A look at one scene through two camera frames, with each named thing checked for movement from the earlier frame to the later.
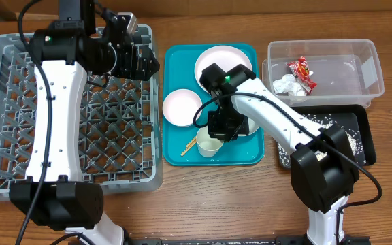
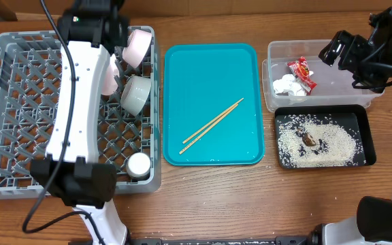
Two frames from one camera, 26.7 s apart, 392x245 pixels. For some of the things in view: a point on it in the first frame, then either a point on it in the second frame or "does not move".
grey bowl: (252, 126) → (134, 94)
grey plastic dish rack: (121, 143) does not move
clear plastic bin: (348, 73) does not move
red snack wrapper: (301, 71) does not move
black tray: (358, 120) does not move
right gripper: (224, 133) → (339, 45)
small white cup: (207, 145) → (138, 165)
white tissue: (288, 84) does not move
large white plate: (226, 57) → (109, 82)
